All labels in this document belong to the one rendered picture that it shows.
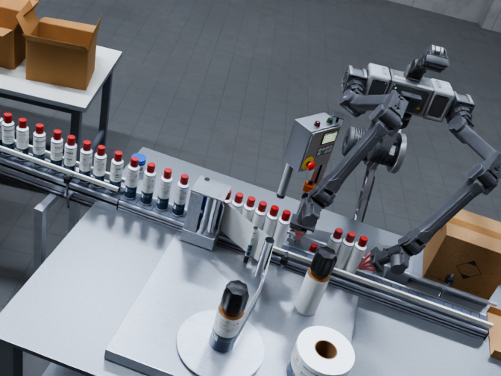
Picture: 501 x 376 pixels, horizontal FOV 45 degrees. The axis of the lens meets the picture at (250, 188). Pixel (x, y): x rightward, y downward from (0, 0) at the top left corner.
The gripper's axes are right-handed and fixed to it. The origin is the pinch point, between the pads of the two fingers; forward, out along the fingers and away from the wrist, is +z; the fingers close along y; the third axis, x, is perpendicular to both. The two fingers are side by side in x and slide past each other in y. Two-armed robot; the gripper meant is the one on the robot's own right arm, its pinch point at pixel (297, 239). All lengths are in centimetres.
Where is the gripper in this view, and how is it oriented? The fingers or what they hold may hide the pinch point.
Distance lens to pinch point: 246.6
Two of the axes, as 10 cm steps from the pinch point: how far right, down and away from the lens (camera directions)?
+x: 2.4, -5.2, 8.2
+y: 9.4, 3.2, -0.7
